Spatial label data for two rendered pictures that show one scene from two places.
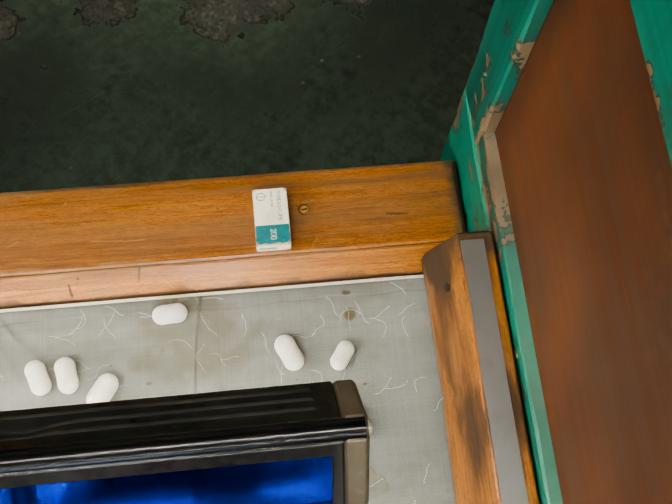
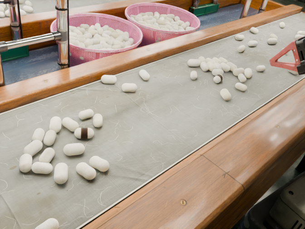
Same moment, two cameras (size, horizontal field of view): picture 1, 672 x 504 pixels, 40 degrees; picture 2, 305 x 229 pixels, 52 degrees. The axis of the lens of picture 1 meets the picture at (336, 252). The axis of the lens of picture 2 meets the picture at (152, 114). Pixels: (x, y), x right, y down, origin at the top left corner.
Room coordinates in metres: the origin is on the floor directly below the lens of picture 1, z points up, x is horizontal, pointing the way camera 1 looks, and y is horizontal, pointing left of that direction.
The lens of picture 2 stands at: (0.49, 0.10, 1.14)
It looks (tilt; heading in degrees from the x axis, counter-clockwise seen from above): 37 degrees down; 142
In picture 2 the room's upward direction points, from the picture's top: 11 degrees clockwise
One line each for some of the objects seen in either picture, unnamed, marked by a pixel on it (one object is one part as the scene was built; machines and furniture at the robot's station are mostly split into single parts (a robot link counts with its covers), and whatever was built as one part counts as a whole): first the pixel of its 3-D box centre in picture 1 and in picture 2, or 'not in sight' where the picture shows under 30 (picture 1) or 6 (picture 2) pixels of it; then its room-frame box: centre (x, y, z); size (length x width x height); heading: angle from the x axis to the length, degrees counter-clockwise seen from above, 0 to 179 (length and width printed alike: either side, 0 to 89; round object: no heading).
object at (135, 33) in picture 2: not in sight; (97, 44); (-0.31, 0.47, 0.72); 0.27 x 0.27 x 0.10
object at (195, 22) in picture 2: not in sight; (160, 28); (-0.37, 0.74, 0.72); 0.27 x 0.27 x 0.10
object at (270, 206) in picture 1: (271, 219); not in sight; (0.35, 0.07, 0.77); 0.06 x 0.04 x 0.02; 13
